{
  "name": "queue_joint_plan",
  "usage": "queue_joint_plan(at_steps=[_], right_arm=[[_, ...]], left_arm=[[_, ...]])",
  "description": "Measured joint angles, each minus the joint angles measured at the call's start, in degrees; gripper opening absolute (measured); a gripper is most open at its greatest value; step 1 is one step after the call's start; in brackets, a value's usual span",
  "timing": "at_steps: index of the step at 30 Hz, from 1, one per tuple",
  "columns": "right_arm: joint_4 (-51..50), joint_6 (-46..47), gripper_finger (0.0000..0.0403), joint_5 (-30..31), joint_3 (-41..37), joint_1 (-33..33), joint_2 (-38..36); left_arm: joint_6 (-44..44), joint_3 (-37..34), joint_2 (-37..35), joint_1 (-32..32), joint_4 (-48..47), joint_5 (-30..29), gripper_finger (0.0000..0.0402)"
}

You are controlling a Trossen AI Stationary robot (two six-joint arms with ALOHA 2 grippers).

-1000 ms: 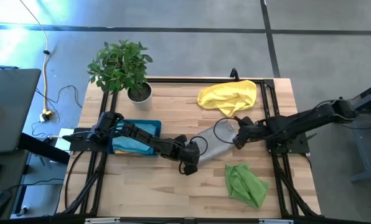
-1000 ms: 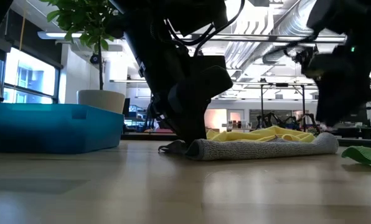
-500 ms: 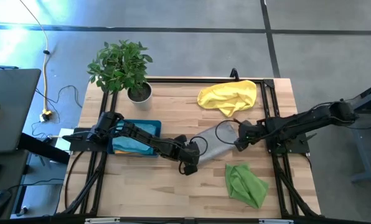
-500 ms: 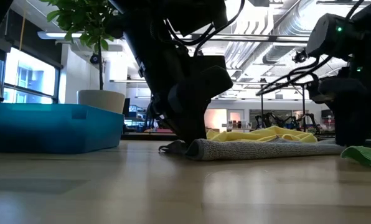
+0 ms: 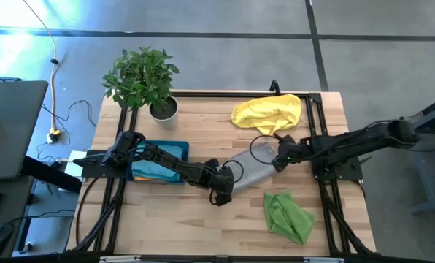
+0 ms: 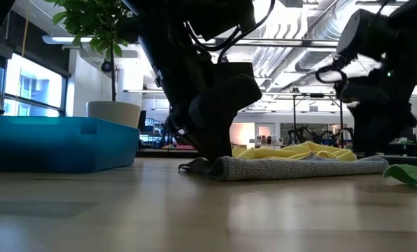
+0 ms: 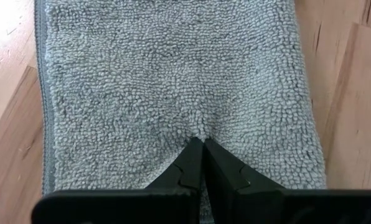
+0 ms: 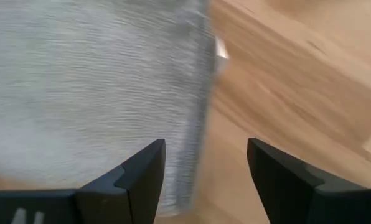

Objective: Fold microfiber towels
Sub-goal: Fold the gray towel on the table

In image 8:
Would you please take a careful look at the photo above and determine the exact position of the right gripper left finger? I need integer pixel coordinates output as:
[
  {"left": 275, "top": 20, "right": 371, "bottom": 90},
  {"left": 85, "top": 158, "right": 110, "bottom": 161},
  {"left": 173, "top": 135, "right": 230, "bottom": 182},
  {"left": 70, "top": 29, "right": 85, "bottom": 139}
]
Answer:
[{"left": 0, "top": 139, "right": 167, "bottom": 224}]

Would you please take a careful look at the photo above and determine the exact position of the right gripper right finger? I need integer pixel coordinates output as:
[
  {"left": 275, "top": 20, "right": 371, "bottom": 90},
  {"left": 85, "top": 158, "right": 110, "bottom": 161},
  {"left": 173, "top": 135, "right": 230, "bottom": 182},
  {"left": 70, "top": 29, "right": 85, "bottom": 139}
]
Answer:
[{"left": 247, "top": 138, "right": 371, "bottom": 224}]

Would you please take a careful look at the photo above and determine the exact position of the grey microfiber towel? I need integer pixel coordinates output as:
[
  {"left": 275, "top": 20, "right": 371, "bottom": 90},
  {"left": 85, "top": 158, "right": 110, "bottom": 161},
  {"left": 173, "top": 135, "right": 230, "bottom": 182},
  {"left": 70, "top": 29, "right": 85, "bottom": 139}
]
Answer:
[{"left": 0, "top": 0, "right": 230, "bottom": 217}]

